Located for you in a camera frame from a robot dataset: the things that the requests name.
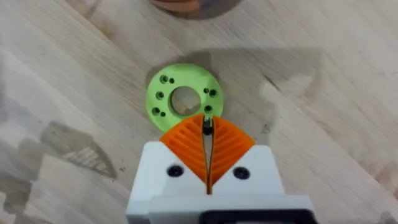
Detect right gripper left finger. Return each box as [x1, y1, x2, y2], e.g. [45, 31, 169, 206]
[125, 113, 210, 218]

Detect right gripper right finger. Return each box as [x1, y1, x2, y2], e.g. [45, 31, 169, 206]
[207, 115, 285, 196]

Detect small black screw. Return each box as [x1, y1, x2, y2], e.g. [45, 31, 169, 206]
[202, 116, 214, 136]

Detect green disc with holes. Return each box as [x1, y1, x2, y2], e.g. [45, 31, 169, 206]
[145, 63, 224, 133]

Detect brown round tub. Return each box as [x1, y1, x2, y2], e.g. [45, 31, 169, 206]
[149, 0, 243, 20]

